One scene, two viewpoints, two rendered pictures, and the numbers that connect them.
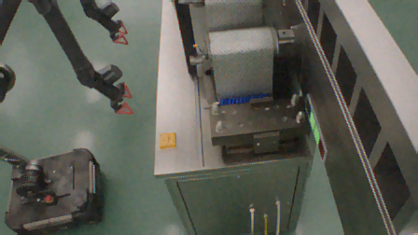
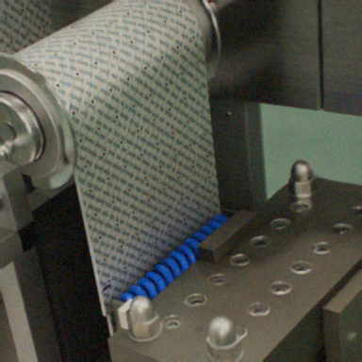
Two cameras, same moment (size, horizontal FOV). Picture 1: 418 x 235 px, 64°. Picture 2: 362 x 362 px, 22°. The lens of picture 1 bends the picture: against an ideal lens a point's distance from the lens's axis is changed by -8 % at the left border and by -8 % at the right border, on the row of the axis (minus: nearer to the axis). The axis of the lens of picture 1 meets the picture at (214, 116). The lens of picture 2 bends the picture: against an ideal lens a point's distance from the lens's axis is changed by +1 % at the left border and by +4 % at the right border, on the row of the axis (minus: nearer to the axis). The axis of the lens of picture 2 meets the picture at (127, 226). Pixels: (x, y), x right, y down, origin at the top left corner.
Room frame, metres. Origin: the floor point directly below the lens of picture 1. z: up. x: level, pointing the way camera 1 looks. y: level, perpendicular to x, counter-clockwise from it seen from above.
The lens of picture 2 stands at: (0.46, 0.57, 1.62)
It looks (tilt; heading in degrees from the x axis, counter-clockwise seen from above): 30 degrees down; 312
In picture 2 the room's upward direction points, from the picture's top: 10 degrees counter-clockwise
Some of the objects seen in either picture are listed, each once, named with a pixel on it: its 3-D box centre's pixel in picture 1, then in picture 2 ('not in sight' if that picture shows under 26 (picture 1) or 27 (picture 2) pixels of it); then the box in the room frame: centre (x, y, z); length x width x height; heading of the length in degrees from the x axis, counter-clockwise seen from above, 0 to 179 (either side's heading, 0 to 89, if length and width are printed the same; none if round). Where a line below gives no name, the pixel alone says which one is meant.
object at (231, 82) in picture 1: (243, 81); (156, 198); (1.04, -0.14, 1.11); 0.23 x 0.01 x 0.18; 88
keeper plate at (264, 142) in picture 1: (266, 143); (357, 326); (0.83, -0.19, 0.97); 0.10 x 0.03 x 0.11; 88
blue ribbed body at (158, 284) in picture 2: (245, 100); (181, 262); (1.02, -0.14, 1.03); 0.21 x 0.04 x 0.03; 88
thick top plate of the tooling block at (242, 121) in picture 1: (258, 120); (271, 285); (0.92, -0.18, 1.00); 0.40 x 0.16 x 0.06; 88
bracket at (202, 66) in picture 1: (205, 80); (13, 290); (1.14, 0.02, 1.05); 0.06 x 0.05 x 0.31; 88
